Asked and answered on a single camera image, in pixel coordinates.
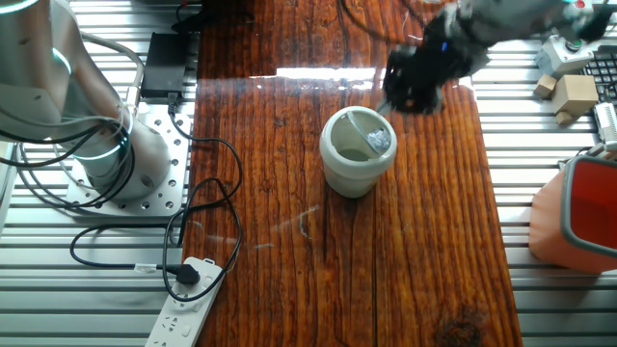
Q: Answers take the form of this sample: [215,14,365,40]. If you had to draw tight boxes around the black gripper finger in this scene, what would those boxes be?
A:
[383,71,412,114]
[409,83,445,118]

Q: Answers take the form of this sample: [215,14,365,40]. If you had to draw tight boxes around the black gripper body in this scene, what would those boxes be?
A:
[389,13,490,89]

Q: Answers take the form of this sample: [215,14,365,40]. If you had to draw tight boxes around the white paper ball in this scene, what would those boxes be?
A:
[365,126,393,155]

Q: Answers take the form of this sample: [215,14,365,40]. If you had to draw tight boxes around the small white trash can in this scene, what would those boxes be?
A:
[318,105,399,200]

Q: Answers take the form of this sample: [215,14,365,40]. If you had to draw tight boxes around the grey box with green button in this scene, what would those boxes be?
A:
[533,33,596,81]

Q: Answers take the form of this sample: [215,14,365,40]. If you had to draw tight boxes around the large wooden block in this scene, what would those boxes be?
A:
[550,74,601,118]

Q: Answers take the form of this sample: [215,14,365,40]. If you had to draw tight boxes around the black keyboard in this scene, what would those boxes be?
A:
[580,50,617,105]

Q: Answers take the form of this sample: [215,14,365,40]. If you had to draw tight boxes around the orange bin with grey rim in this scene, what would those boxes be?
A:
[528,154,617,275]

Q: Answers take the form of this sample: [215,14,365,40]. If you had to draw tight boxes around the black power adapter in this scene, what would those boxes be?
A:
[140,31,189,100]

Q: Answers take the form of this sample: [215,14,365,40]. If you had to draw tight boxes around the white power strip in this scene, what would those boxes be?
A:
[144,256,226,347]

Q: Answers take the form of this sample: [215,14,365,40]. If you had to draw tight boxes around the thin black laptop cable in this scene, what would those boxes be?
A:
[338,0,426,45]

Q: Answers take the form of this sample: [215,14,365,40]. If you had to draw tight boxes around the small grey camera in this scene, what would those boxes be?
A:
[558,142,617,166]

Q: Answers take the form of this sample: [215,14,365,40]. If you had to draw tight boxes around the black power cable with plug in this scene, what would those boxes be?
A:
[69,101,245,304]

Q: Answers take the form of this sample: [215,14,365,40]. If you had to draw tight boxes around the silver ridged camera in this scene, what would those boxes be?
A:
[593,101,617,145]

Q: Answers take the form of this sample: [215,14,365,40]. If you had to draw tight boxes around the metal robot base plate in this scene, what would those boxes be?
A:
[64,102,194,219]

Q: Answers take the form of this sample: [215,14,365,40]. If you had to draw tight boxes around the thick grey cable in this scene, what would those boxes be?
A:
[79,30,147,113]

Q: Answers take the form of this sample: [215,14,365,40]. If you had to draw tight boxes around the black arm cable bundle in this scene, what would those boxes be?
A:
[0,114,137,209]

